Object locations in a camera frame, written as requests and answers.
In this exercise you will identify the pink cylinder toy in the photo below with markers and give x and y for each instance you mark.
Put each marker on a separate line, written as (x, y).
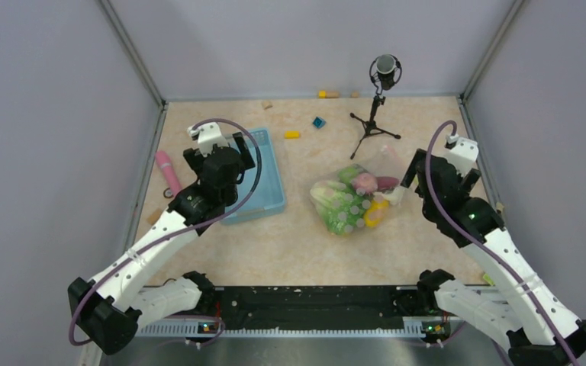
(164, 163)

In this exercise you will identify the red fruit toy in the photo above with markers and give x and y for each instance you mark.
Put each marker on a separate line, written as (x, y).
(386, 183)

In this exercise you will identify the yellow block on table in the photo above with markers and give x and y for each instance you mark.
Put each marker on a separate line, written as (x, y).
(289, 135)

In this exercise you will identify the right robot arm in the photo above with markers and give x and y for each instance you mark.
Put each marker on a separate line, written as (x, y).
(531, 324)

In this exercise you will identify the blue plastic basket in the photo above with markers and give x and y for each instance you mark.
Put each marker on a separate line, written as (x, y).
(269, 197)

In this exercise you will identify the yellow wooden cylinder block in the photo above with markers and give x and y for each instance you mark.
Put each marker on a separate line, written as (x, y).
(323, 94)

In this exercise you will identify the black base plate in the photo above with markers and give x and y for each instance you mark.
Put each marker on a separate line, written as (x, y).
(321, 308)

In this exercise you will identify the green lime toy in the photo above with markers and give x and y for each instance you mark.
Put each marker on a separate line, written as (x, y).
(348, 173)

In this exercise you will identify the clear zip top bag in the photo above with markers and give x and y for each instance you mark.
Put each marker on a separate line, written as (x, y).
(385, 162)

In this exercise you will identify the black microphone on tripod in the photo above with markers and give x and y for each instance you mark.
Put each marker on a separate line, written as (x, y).
(385, 72)

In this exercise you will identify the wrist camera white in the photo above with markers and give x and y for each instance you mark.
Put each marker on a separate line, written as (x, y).
(462, 153)
(208, 137)

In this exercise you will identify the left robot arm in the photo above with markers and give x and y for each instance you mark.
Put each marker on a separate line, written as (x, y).
(110, 308)

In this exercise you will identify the yellow lemon toy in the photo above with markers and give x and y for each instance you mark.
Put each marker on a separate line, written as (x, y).
(375, 214)

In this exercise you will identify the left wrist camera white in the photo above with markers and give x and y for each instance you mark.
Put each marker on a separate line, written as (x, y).
(208, 137)

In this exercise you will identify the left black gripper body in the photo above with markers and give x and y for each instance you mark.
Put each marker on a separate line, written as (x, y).
(246, 160)

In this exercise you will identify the wooden block left edge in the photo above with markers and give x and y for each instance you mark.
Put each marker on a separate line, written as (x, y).
(154, 217)

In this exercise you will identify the wooden block near wall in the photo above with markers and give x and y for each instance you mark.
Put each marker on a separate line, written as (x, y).
(266, 105)

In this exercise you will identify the blue square block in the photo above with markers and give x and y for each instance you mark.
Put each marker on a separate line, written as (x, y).
(318, 122)

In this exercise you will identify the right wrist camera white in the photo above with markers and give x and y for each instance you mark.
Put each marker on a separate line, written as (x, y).
(462, 153)

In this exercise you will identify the green lettuce toy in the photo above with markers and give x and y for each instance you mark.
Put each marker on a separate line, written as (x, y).
(339, 206)

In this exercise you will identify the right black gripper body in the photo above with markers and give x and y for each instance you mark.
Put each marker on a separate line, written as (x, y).
(468, 180)

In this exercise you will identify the green studded brick block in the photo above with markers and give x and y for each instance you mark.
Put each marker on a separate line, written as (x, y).
(488, 279)

